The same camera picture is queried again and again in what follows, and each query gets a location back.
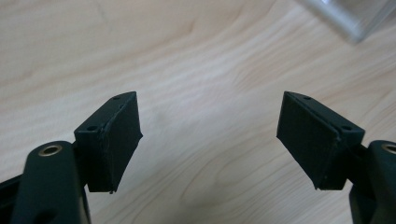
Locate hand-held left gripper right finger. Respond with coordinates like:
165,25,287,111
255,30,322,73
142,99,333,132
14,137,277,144
276,91,366,191

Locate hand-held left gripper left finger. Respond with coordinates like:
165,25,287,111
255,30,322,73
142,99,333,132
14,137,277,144
73,91,144,194

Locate clear plastic container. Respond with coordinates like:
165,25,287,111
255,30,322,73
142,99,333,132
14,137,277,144
297,0,396,44

